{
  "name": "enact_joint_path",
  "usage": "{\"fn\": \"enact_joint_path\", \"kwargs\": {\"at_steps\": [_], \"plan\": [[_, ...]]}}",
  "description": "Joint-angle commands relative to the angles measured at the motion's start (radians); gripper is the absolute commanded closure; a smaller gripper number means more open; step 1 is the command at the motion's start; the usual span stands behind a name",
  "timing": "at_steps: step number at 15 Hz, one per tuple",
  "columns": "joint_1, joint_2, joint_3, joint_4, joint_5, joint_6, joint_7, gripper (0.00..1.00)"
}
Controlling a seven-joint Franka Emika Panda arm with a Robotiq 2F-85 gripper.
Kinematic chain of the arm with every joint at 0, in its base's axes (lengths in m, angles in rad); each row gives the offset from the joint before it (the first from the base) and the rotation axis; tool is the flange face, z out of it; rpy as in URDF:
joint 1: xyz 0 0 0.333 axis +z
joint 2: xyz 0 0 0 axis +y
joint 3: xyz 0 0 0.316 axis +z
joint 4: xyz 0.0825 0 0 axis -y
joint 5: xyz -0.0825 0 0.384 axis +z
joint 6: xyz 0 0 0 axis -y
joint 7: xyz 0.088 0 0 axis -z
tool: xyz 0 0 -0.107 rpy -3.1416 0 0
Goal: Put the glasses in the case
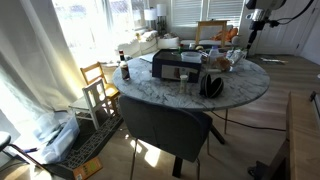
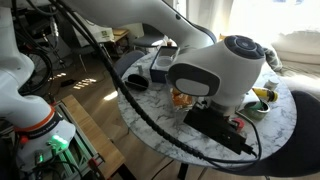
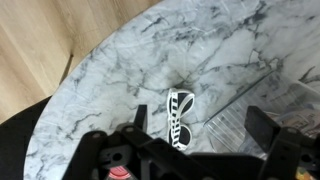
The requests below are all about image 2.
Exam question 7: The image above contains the black zippered glasses case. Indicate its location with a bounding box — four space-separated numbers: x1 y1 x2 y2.
124 73 150 92

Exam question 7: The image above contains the navy cardboard box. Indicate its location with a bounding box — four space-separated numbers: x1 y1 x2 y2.
149 45 181 84

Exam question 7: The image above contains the white plastic bowl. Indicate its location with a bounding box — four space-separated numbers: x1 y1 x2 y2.
155 55 175 69

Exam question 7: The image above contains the small white vial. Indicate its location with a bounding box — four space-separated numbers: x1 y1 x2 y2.
135 63 144 76

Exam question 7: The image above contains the snack bag pile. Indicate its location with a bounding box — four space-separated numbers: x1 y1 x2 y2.
164 74 201 125

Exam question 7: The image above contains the grey upholstered chair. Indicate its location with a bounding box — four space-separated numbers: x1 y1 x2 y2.
114 49 147 78

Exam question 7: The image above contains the wooden workbench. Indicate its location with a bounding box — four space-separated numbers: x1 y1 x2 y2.
61 94 127 179

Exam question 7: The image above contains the white box with green logo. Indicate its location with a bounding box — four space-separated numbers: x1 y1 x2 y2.
74 19 116 44

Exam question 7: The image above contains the small red object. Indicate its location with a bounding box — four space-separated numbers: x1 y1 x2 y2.
231 118 246 132

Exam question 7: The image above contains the dark round bowl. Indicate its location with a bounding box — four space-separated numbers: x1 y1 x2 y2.
242 99 271 122

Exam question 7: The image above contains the yellow banana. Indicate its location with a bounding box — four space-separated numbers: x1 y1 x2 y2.
251 86 280 103

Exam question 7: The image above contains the grey striped cloth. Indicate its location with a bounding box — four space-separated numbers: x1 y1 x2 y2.
262 46 284 73

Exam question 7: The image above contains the white sofa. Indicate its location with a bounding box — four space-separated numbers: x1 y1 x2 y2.
271 29 320 66

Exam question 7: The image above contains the round marble table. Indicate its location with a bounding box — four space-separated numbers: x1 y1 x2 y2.
229 89 320 178

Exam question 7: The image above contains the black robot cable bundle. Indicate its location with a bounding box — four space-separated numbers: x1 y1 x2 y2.
46 0 263 168

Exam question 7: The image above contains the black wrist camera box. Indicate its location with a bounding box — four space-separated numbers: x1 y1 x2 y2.
183 106 249 156

